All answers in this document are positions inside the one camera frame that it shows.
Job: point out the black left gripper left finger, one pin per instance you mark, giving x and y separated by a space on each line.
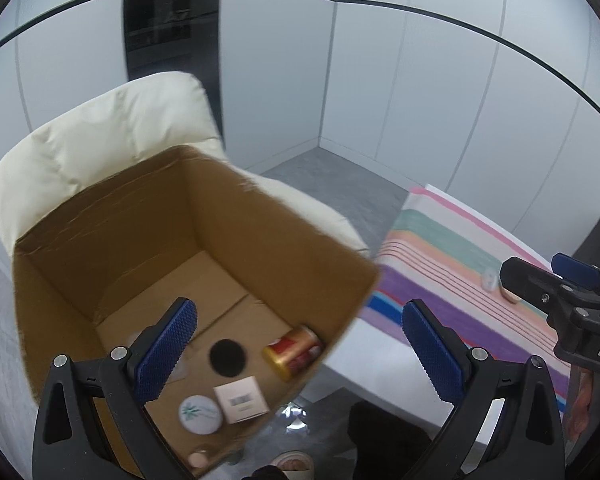
69 439

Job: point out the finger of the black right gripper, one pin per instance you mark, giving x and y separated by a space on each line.
541 288
579 281

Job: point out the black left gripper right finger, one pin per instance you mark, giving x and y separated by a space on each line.
527 440

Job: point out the black round puff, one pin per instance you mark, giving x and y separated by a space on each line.
227 358

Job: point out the red gold tin can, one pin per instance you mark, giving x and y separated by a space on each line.
294 352

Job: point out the beige powder puff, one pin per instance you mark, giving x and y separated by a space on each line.
509 296

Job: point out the person right hand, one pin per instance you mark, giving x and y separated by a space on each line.
579 416

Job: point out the striped colourful blanket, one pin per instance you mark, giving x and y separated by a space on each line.
436 251

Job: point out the small pink cap bottle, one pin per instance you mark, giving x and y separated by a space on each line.
199 459

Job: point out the small white carton box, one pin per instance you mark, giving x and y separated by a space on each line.
241 400

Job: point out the person slipper foot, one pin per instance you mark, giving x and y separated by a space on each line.
295 465

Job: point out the brown cardboard box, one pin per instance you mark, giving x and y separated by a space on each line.
110 261

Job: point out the cream padded armchair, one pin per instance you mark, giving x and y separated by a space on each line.
116 131

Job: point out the black tall cabinet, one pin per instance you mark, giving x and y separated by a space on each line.
167 35

